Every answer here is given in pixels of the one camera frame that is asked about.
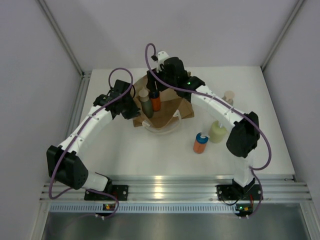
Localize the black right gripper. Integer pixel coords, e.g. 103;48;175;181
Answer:
146;66;176;95

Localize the beige round pump bottle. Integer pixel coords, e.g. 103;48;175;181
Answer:
222;90;235;106

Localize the yellow-green pump bottle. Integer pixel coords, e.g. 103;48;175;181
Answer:
208;120;228;144

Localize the orange bottle blue cap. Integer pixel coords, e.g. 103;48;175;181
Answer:
193;132;209;154

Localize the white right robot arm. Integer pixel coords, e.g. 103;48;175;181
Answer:
147;57;261;199

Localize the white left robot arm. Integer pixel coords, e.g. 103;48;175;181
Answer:
46;79;140;200

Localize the olive bottle beige cap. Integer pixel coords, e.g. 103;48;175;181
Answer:
138;88;154;119

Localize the orange bottle dark cap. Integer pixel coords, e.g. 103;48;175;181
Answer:
149;91;161;112

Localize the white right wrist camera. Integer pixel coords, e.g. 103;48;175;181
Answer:
156;50;170;73

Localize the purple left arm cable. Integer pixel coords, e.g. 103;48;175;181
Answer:
48;67;135;200

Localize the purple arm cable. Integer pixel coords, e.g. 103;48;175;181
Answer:
145;43;273;171
48;67;135;200

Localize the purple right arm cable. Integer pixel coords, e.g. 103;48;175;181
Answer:
145;43;273;171

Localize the aluminium mounting rail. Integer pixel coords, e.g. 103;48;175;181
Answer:
39;174;312;202

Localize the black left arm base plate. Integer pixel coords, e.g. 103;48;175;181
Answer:
84;184;129;201

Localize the perforated grey cable duct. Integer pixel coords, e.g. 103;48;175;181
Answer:
49;203;251;214

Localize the left aluminium frame post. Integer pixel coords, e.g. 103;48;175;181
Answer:
35;0;84;77

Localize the aluminium frame post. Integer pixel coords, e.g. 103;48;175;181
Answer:
260;0;307;72
35;0;84;77

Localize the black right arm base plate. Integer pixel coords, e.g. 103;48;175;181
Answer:
216;184;262;202

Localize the right aluminium frame post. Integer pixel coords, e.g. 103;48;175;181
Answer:
260;0;307;72

